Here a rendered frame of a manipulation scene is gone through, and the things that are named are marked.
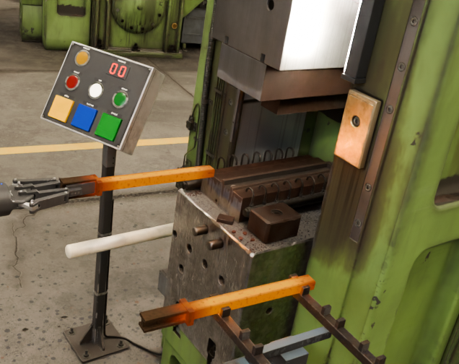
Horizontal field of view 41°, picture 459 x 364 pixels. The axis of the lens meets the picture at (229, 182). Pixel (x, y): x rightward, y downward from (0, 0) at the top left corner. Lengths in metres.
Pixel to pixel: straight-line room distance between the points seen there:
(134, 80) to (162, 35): 4.59
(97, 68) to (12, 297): 1.22
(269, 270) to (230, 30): 0.64
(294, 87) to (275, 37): 0.17
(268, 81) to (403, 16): 0.36
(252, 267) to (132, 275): 1.48
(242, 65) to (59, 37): 4.90
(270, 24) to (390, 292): 0.72
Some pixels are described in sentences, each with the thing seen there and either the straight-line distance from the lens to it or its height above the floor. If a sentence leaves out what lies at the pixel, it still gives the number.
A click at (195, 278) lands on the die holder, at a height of 0.69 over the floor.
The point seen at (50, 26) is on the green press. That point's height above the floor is 0.23.
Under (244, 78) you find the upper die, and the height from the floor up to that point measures 1.30.
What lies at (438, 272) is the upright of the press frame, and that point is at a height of 0.85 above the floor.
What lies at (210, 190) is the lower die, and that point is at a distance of 1.81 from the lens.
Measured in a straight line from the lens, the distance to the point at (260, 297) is 1.34.
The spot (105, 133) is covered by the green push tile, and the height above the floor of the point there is 0.99.
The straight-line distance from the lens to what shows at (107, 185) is 1.51.
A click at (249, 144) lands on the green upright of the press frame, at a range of 1.98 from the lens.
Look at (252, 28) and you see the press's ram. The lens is 1.59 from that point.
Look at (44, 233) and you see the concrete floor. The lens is 3.32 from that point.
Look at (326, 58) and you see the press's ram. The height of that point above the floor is 1.39.
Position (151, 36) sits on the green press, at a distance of 6.55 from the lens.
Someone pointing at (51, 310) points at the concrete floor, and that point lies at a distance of 2.82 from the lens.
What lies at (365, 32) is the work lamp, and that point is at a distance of 1.45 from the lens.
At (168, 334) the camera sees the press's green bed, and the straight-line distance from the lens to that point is 2.10.
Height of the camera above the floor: 1.76
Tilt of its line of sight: 26 degrees down
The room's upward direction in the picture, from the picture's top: 9 degrees clockwise
